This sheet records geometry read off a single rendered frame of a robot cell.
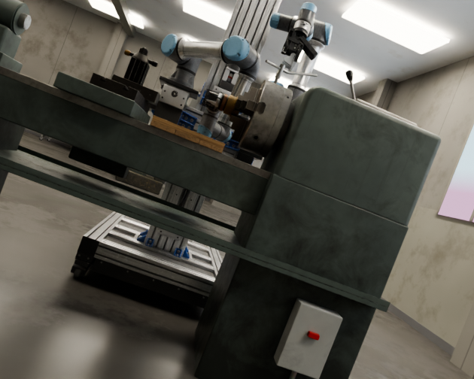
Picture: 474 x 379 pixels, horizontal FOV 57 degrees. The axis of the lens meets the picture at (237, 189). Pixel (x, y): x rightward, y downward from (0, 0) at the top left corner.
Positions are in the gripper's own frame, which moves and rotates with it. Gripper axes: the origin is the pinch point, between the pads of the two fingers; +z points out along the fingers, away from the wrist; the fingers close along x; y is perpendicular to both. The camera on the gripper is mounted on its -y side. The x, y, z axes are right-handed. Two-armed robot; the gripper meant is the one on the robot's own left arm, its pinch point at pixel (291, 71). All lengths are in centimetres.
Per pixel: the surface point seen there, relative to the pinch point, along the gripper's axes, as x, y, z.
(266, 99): 17.3, 7.9, 25.6
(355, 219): 16, -42, 58
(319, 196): 17, -25, 55
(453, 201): -249, -249, -73
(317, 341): 11, -43, 108
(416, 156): 24, -56, 27
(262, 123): 15.2, 6.1, 35.1
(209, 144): 14, 23, 51
